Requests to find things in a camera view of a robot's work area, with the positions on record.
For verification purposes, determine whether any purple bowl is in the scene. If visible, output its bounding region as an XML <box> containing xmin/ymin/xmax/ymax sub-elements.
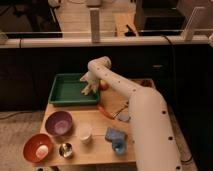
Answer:
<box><xmin>45</xmin><ymin>111</ymin><xmax>73</xmax><ymax>136</ymax></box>

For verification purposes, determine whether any orange bowl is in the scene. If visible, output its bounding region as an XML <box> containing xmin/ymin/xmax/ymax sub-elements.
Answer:
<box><xmin>23</xmin><ymin>134</ymin><xmax>53</xmax><ymax>163</ymax></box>

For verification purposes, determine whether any white vertical post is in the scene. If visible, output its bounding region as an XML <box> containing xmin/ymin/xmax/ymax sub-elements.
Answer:
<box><xmin>90</xmin><ymin>8</ymin><xmax>100</xmax><ymax>43</ymax></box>

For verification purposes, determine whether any white egg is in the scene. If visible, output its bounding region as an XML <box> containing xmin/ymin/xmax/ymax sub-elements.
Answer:
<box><xmin>36</xmin><ymin>145</ymin><xmax>49</xmax><ymax>159</ymax></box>

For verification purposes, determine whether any green plastic tray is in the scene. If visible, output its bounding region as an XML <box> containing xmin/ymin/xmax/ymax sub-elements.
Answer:
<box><xmin>48</xmin><ymin>73</ymin><xmax>100</xmax><ymax>107</ymax></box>

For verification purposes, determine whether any red apple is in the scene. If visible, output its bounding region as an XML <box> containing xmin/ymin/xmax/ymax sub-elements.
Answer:
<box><xmin>99</xmin><ymin>80</ymin><xmax>109</xmax><ymax>91</ymax></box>

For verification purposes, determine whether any black cable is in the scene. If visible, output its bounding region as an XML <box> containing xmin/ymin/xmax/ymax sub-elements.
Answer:
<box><xmin>162</xmin><ymin>35</ymin><xmax>194</xmax><ymax>164</ymax></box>

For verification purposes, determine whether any blue plastic cup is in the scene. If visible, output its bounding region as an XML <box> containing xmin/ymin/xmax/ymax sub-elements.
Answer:
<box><xmin>112</xmin><ymin>139</ymin><xmax>127</xmax><ymax>155</ymax></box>

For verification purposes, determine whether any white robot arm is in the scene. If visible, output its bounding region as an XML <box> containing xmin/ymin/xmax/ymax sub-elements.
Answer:
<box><xmin>80</xmin><ymin>56</ymin><xmax>183</xmax><ymax>171</ymax></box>

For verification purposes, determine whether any blue sponge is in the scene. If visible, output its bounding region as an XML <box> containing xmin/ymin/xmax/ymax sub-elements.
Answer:
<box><xmin>105</xmin><ymin>127</ymin><xmax>126</xmax><ymax>142</ymax></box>

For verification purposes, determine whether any white angled post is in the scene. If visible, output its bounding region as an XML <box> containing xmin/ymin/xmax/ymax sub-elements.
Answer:
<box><xmin>181</xmin><ymin>6</ymin><xmax>205</xmax><ymax>41</ymax></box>

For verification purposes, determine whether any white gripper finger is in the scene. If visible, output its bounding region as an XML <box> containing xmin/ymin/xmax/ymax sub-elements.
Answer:
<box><xmin>90</xmin><ymin>86</ymin><xmax>98</xmax><ymax>94</ymax></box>
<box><xmin>81</xmin><ymin>85</ymin><xmax>91</xmax><ymax>96</ymax></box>

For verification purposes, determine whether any white paper cup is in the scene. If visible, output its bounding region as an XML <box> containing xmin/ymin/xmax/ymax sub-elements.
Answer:
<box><xmin>78</xmin><ymin>123</ymin><xmax>92</xmax><ymax>144</ymax></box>

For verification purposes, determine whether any small steel cup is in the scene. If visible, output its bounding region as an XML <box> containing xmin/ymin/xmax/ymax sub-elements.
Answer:
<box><xmin>59</xmin><ymin>143</ymin><xmax>73</xmax><ymax>159</ymax></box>

